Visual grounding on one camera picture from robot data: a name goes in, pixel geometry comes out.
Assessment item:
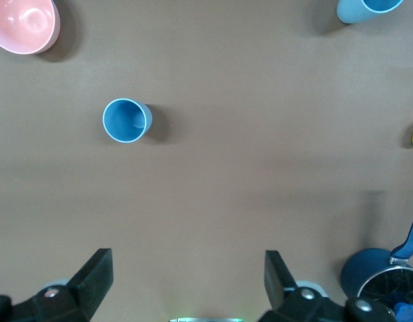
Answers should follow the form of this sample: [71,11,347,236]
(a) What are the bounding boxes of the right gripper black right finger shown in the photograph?
[257,250,398,322]

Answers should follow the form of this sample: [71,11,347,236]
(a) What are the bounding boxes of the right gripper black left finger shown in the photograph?
[0,248,114,322]

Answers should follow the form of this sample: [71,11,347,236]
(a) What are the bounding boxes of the blue plastic cup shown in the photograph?
[102,97,154,145]
[336,0,406,25]

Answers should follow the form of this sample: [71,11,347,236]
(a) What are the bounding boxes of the dark blue saucepan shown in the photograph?
[340,199,413,322]

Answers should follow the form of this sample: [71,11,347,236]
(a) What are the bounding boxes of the pink bowl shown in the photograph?
[0,0,61,56]

